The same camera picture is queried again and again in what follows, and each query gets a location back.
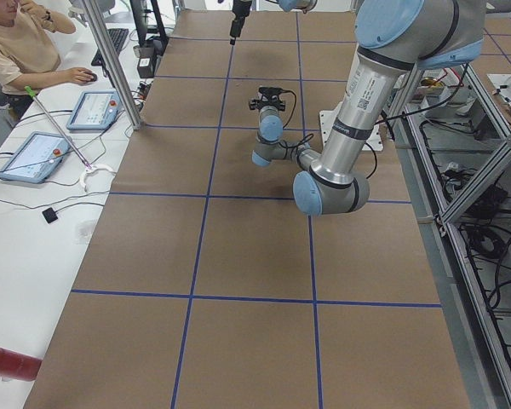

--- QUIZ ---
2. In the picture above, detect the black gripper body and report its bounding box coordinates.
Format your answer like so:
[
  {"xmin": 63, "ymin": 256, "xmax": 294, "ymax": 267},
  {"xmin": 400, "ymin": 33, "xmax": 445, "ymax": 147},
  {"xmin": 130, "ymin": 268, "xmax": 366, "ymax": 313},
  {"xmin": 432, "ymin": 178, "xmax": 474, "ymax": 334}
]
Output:
[{"xmin": 232, "ymin": 0, "xmax": 251, "ymax": 17}]

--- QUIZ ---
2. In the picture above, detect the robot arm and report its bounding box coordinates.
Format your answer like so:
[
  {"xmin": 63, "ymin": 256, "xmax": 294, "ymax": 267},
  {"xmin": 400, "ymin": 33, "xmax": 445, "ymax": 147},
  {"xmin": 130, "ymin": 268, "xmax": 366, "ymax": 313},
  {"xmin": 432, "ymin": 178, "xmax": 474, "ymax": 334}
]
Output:
[
  {"xmin": 229, "ymin": 0, "xmax": 318, "ymax": 46},
  {"xmin": 252, "ymin": 1, "xmax": 485, "ymax": 216}
]

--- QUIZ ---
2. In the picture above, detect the black power box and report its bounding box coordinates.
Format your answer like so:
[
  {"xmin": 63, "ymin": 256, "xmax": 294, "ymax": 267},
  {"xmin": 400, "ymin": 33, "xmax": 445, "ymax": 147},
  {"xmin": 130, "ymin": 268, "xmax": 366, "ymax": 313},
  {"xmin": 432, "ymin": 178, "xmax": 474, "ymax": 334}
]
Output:
[{"xmin": 137, "ymin": 47, "xmax": 157, "ymax": 79}]

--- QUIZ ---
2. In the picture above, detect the black keyboard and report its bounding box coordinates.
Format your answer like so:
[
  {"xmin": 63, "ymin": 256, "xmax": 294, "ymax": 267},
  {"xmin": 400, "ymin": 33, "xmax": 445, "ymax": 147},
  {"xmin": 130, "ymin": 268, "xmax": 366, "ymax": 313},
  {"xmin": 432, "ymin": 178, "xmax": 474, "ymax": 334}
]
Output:
[{"xmin": 90, "ymin": 27, "xmax": 129, "ymax": 66}]

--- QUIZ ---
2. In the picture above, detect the black computer mouse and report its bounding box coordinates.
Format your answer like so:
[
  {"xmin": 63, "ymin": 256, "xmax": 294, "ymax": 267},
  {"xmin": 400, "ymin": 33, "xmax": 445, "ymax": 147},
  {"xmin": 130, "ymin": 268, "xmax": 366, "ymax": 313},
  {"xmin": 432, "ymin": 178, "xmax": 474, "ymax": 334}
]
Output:
[{"xmin": 83, "ymin": 72, "xmax": 98, "ymax": 83}]

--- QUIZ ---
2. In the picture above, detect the teach pendant far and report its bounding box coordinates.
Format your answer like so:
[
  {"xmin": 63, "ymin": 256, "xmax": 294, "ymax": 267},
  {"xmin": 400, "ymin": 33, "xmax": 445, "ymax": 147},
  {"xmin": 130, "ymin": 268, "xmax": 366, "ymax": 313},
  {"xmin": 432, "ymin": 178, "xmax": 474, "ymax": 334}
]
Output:
[{"xmin": 66, "ymin": 90, "xmax": 122, "ymax": 132}]

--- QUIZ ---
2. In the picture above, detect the teach pendant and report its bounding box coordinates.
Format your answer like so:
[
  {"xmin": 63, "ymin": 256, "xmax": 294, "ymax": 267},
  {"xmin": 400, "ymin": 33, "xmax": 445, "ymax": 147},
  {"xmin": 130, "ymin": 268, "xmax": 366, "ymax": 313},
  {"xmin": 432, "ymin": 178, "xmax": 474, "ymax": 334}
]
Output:
[
  {"xmin": 0, "ymin": 132, "xmax": 70, "ymax": 184},
  {"xmin": 66, "ymin": 90, "xmax": 122, "ymax": 132}
]

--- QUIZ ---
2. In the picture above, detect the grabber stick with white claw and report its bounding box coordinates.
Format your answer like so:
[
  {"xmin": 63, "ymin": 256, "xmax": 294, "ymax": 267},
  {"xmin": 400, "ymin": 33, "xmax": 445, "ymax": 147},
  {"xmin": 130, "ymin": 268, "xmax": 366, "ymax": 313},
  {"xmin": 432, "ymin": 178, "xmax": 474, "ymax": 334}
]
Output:
[{"xmin": 25, "ymin": 86, "xmax": 117, "ymax": 192}]

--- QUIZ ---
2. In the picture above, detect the person in beige shirt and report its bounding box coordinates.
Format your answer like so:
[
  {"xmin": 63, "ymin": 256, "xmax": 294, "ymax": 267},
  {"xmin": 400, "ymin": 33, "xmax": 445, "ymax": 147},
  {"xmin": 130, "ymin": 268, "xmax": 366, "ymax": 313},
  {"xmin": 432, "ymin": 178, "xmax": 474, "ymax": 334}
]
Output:
[{"xmin": 0, "ymin": 1, "xmax": 92, "ymax": 118}]

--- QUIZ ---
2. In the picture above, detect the teach pendant near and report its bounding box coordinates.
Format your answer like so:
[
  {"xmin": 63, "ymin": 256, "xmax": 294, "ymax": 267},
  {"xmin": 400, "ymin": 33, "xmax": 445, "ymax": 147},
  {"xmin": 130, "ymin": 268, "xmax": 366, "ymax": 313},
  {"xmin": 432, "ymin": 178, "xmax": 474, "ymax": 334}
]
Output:
[{"xmin": 0, "ymin": 132, "xmax": 70, "ymax": 184}]

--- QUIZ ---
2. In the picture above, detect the small black square puck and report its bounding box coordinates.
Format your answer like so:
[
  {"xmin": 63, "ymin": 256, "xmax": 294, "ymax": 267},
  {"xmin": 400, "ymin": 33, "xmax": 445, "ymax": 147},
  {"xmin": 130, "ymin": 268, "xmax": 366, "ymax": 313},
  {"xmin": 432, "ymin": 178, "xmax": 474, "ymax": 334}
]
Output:
[{"xmin": 42, "ymin": 207, "xmax": 58, "ymax": 224}]

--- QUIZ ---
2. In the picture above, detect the red cylinder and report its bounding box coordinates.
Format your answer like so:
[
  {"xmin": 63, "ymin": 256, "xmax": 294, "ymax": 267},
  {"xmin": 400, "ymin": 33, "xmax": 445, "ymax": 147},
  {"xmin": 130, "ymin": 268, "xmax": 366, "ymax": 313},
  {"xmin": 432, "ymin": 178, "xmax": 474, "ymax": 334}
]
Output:
[{"xmin": 0, "ymin": 347, "xmax": 42, "ymax": 382}]

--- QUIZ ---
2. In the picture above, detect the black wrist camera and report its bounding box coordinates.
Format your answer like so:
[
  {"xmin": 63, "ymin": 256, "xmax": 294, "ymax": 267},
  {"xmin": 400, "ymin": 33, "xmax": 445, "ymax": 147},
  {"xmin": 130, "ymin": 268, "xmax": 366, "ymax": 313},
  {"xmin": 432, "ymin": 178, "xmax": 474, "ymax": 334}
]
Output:
[{"xmin": 249, "ymin": 86, "xmax": 286, "ymax": 112}]

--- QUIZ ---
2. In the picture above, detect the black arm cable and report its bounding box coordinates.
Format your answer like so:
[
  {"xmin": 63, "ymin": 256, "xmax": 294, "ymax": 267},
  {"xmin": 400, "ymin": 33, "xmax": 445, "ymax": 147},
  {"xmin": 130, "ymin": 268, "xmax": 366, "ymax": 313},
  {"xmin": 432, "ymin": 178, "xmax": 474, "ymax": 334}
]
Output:
[{"xmin": 276, "ymin": 88, "xmax": 378, "ymax": 180}]

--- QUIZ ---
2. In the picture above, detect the aluminium frame post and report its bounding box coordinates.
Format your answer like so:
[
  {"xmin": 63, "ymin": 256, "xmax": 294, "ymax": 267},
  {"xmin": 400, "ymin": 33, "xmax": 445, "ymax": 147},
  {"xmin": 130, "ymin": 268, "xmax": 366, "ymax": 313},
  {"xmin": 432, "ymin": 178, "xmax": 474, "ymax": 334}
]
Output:
[{"xmin": 81, "ymin": 0, "xmax": 142, "ymax": 130}]

